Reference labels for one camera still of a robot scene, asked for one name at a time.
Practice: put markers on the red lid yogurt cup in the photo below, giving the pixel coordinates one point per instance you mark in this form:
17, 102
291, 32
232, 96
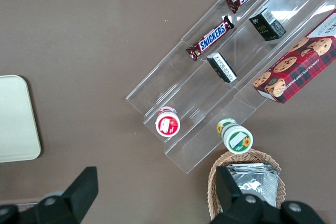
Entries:
167, 125

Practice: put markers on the silver foil packets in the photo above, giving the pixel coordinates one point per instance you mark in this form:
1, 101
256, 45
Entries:
257, 182

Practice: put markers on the green lid yogurt cup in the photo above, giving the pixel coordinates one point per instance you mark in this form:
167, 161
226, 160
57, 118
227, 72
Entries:
237, 140

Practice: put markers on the red tartan cookie box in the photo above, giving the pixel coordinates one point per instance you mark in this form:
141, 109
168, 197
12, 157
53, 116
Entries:
296, 77

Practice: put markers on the beige plastic tray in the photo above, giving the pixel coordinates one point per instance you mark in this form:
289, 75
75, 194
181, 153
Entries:
15, 119

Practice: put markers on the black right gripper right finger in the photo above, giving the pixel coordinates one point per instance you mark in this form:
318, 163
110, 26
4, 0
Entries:
231, 195

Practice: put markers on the oval wicker basket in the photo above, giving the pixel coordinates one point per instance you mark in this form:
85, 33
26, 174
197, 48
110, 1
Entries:
236, 157

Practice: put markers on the small black carton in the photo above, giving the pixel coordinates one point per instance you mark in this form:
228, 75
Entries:
267, 26
223, 68

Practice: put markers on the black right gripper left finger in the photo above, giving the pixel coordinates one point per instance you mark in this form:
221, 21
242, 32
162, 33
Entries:
78, 195

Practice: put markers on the clear acrylic step shelf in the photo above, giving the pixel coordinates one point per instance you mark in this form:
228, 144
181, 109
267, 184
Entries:
189, 103

